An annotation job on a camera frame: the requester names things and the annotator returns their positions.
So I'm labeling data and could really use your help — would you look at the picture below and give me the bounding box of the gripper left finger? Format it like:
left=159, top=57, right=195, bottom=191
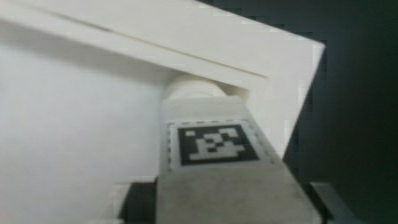
left=115, top=176, right=156, bottom=224

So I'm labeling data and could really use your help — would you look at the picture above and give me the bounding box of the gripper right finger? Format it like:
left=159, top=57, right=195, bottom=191
left=307, top=182, right=358, bottom=224

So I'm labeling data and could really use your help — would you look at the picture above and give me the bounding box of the white leg with tag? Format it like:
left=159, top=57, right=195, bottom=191
left=154, top=75, right=321, bottom=224

